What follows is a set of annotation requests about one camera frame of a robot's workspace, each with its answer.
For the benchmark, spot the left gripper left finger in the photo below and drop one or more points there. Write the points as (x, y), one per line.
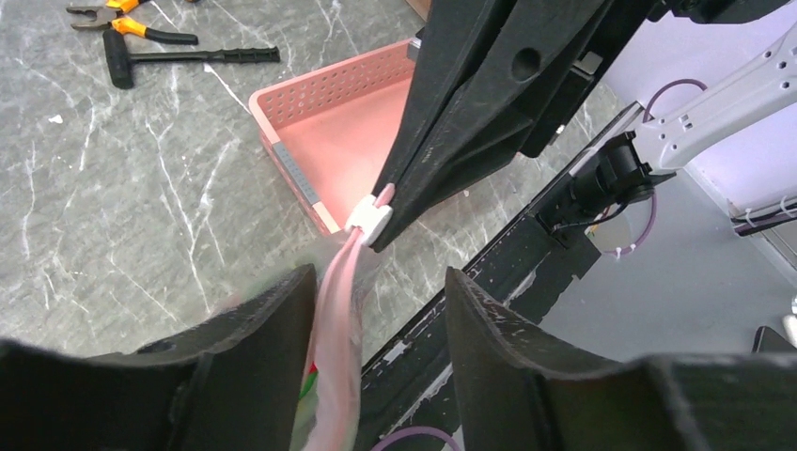
(230, 383)

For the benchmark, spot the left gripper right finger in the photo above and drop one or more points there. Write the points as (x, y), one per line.
(669, 401)

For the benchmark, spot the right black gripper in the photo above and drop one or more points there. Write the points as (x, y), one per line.
(477, 57)

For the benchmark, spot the clear zip top bag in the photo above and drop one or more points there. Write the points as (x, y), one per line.
(328, 409)

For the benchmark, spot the pink plastic basket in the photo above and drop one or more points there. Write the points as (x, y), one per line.
(330, 130)

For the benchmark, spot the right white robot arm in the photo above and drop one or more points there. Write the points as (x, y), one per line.
(628, 167)

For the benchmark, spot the wooden board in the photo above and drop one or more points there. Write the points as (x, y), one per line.
(420, 7)

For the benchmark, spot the black hammer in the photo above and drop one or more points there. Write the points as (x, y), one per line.
(120, 61)

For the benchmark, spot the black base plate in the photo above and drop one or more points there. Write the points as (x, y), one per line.
(457, 374)

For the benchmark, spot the aluminium frame rail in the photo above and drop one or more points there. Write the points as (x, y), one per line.
(754, 221)

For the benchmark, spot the orange handled pliers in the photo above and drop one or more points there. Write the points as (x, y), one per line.
(115, 15)

